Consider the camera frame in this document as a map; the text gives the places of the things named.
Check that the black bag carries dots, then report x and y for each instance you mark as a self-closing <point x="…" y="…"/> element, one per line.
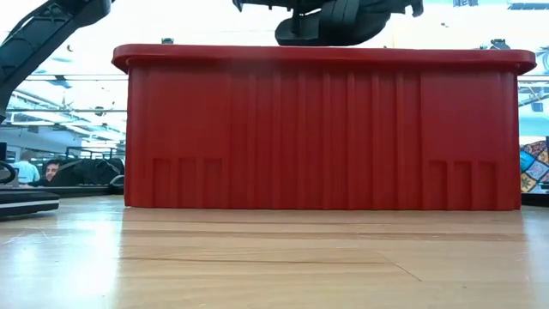
<point x="92" y="171"/>

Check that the dark hanging lamp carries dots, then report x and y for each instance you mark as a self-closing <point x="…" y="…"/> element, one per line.
<point x="498" y="44"/>
<point x="167" y="41"/>

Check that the black ledge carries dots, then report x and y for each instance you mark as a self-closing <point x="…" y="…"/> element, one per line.
<point x="536" y="200"/>
<point x="86" y="191"/>

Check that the black curved tube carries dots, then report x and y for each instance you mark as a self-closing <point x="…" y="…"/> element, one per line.
<point x="12" y="171"/>

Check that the black monitor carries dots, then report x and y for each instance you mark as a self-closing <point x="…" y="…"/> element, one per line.
<point x="2" y="151"/>

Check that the red ribbed plastic bin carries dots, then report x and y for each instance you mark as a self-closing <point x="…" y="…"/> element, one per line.
<point x="300" y="129"/>

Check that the colourful mosaic patterned panel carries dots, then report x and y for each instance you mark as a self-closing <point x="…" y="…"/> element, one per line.
<point x="534" y="169"/>

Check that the person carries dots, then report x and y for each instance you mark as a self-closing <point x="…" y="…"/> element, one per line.
<point x="52" y="171"/>
<point x="26" y="171"/>

